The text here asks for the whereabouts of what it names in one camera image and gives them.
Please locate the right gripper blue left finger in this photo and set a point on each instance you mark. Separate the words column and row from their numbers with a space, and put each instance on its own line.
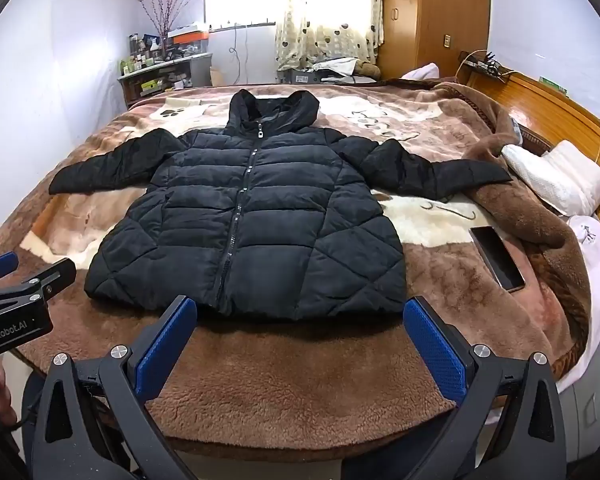
column 92, row 419

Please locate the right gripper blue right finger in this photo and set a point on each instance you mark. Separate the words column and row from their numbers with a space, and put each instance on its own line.
column 507, row 420

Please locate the black puffer hooded jacket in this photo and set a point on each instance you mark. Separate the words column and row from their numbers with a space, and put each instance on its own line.
column 271, row 214

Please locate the person left hand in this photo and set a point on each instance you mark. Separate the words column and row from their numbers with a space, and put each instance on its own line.
column 8, row 416

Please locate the brown plush dog blanket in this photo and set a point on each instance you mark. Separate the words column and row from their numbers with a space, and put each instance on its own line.
column 329, row 386

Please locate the black smartphone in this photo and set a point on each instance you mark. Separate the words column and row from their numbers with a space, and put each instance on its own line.
column 497, row 258

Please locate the white pillow with print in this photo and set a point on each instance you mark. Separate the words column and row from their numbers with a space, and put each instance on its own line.
column 587, row 230

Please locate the orange white box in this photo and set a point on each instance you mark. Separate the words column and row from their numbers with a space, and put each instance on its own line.
column 189, row 34

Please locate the dried branch bouquet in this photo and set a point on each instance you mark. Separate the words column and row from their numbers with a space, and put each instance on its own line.
column 162, row 14

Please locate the black box with papers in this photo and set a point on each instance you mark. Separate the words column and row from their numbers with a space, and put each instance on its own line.
column 334, row 71

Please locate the pink white cloth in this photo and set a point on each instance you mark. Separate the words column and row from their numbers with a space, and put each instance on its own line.
column 428, row 71

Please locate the brown teddy bear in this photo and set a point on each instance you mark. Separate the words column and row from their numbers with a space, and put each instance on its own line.
column 366, row 69

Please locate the heart pattern cream curtain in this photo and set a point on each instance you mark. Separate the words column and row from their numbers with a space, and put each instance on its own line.
column 309, row 31

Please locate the wooden wardrobe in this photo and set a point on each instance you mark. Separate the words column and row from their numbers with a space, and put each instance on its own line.
column 418, row 32

